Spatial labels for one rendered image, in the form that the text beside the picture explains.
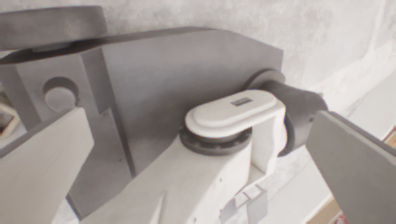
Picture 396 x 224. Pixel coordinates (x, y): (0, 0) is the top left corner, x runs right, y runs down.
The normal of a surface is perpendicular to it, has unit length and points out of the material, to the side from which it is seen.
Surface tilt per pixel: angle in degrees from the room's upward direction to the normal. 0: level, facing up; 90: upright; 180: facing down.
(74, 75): 0
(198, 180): 90
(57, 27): 12
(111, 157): 0
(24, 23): 6
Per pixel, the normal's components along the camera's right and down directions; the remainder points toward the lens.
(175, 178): -0.06, -0.87
